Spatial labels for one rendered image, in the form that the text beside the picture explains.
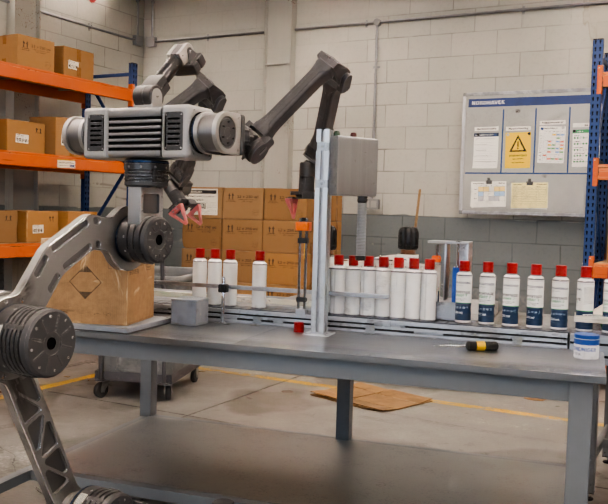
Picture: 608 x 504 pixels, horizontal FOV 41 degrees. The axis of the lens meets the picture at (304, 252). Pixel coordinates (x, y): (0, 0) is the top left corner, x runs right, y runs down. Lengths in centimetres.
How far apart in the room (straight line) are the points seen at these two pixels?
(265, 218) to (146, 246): 397
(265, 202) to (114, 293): 381
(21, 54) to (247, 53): 248
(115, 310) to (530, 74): 519
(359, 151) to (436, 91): 481
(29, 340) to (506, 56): 579
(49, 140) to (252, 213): 180
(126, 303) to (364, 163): 89
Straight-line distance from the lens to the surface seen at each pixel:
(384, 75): 766
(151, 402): 408
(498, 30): 740
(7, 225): 668
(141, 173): 248
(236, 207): 649
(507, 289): 269
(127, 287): 266
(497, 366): 229
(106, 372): 539
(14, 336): 214
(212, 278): 296
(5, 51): 691
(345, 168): 264
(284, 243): 632
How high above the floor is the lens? 124
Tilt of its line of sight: 3 degrees down
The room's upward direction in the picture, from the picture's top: 2 degrees clockwise
